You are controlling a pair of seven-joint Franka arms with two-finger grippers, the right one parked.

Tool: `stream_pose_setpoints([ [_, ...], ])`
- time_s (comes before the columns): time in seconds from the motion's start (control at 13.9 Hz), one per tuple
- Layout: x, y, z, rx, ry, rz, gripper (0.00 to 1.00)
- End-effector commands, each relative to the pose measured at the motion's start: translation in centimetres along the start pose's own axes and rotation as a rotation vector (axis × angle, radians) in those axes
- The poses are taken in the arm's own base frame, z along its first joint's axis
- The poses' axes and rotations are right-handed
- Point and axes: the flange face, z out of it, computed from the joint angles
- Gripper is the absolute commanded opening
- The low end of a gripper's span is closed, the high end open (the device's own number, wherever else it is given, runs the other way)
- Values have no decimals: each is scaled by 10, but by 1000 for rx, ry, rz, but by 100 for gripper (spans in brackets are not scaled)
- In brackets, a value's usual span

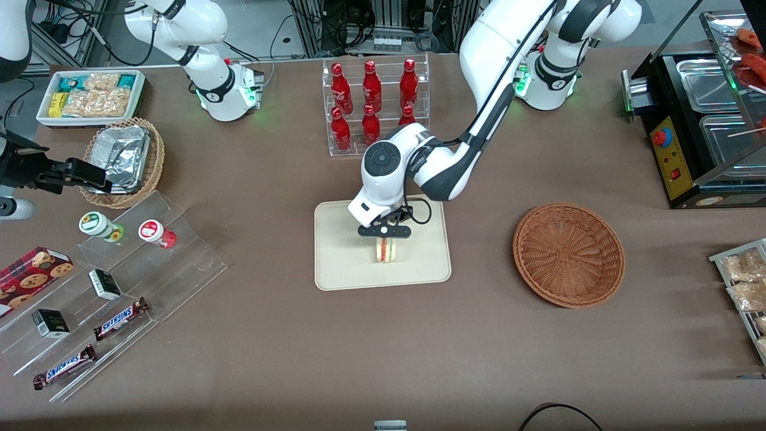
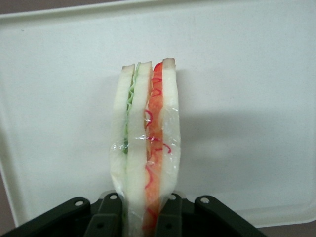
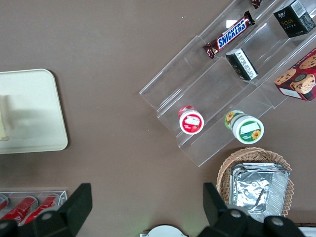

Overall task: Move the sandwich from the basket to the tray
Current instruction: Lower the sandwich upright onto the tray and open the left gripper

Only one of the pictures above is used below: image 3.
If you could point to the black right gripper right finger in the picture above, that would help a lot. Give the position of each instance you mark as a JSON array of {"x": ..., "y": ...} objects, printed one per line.
[{"x": 229, "y": 222}]

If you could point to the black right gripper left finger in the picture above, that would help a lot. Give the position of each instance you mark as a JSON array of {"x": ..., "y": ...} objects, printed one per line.
[{"x": 56, "y": 222}]

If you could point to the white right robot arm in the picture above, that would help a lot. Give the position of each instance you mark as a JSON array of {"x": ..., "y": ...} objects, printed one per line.
[{"x": 163, "y": 230}]

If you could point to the light tan wicker basket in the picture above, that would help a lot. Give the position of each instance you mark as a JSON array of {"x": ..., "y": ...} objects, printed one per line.
[{"x": 223, "y": 172}]

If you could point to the cream plastic tray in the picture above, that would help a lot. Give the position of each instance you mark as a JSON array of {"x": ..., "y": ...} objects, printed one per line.
[{"x": 34, "y": 111}]

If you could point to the clear acrylic bottle rack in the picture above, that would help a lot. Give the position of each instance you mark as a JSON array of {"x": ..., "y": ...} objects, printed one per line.
[{"x": 61, "y": 195}]

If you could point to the silver foil container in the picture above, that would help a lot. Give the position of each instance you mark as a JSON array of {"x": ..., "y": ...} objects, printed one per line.
[{"x": 259, "y": 187}]

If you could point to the green lid yogurt cup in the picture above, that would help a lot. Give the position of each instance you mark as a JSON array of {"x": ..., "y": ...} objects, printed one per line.
[{"x": 248, "y": 129}]

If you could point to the red lid yogurt cup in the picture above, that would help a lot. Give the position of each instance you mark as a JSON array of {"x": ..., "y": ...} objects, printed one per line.
[{"x": 191, "y": 122}]

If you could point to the clear acrylic step display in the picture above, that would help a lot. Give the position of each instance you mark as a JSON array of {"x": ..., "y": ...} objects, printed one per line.
[{"x": 202, "y": 86}]

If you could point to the small black box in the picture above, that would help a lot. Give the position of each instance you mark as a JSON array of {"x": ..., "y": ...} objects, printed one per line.
[
  {"x": 293, "y": 19},
  {"x": 243, "y": 64}
]

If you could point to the red cookie box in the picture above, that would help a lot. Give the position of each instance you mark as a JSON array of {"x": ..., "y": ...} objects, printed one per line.
[{"x": 300, "y": 76}]

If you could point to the Snickers chocolate bar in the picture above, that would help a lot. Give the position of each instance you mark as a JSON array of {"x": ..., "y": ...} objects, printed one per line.
[
  {"x": 256, "y": 3},
  {"x": 230, "y": 35}
]

